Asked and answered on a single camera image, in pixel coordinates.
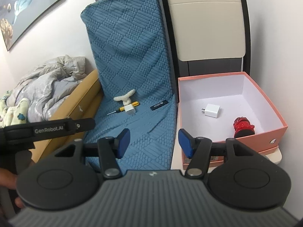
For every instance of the pink cardboard box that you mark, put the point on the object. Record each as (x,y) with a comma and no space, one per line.
(238,96)

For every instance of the person's left hand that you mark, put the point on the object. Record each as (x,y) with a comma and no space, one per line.
(8,180)

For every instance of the black rectangular label stick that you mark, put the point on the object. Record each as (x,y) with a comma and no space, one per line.
(159,105)

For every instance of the white square charger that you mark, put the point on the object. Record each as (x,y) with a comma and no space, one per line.
(129,109)

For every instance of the yellow handled screwdriver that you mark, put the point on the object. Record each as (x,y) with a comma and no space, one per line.
(121,109)

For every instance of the grey crumpled quilt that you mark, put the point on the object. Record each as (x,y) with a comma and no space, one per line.
(47,86)

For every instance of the framed wall picture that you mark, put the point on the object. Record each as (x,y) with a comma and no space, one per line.
(18,15)

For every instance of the white charger with prongs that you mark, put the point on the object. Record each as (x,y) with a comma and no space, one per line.
(211,110)

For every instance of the cream folding chair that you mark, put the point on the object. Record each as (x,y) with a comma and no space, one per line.
(210,36)

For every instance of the white plush bone toy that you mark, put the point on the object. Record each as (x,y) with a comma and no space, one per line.
(125,99)

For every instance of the red black demon figurine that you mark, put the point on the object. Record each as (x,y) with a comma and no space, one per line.
(243,127)

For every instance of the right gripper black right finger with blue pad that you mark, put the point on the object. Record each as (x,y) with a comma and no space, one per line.
(198,150)

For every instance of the blue textured chair cover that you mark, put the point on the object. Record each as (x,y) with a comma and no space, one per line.
(128,41)

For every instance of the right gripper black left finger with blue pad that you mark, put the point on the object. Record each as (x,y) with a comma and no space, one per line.
(110,149)

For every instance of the floral patterned blanket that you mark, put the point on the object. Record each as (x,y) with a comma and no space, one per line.
(13,115)

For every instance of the yellow sofa bed frame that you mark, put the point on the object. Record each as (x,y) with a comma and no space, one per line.
(83,102)

